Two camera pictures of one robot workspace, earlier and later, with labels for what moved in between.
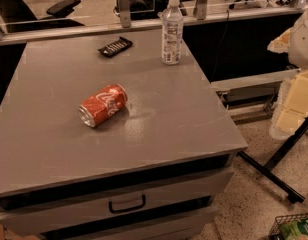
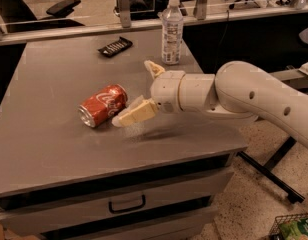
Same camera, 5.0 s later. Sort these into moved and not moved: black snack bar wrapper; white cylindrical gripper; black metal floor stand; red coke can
Moved: white cylindrical gripper
Not moved: black metal floor stand; red coke can; black snack bar wrapper
